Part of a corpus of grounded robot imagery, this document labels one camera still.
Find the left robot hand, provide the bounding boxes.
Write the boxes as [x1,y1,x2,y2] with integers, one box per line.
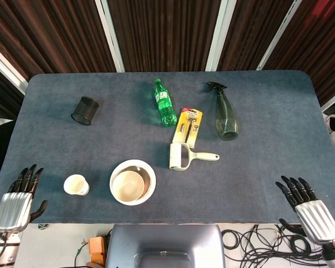
[0,164,48,233]

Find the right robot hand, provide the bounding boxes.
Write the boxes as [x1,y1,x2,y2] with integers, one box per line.
[275,175,335,245]

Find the small white cup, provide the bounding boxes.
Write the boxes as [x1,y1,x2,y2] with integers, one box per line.
[63,174,90,196]

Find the orange box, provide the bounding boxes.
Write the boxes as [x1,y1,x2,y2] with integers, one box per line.
[88,236,106,265]

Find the beige inner bowl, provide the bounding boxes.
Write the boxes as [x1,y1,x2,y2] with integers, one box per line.
[112,170,146,202]

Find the black mesh pen holder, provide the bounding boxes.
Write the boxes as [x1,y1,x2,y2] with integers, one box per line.
[70,95,99,126]

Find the large white bowl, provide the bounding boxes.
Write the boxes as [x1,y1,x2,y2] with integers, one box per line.
[109,159,157,207]

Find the dark green spray bottle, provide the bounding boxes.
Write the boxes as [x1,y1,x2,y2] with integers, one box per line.
[204,81,239,141]

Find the white lint roller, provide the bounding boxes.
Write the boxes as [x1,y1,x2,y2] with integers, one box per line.
[169,142,221,171]

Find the grey robot torso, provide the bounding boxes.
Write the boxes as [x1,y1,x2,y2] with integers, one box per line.
[104,224,226,268]

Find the razor in yellow blister pack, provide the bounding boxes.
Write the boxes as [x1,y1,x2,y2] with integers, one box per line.
[172,107,204,149]

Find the blue table cloth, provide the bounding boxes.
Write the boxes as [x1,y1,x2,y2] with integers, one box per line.
[0,69,335,224]

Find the green plastic soda bottle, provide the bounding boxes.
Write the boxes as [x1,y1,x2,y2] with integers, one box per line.
[152,78,178,128]

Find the black cable tangle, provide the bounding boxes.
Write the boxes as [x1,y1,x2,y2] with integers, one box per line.
[222,224,329,268]

